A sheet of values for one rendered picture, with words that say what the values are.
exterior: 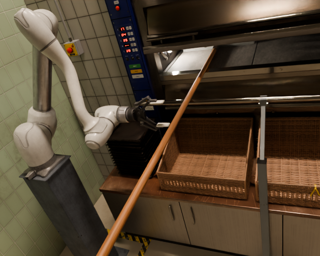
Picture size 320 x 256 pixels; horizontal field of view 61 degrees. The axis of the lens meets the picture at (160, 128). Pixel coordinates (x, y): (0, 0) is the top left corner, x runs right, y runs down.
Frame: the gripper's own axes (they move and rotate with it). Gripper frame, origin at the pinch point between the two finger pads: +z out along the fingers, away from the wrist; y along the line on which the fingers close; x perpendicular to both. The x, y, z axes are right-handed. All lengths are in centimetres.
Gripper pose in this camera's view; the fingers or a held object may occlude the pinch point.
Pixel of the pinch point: (164, 113)
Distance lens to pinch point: 139.4
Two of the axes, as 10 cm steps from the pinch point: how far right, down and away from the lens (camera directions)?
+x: -3.4, 5.6, -7.6
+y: 2.3, 8.3, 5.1
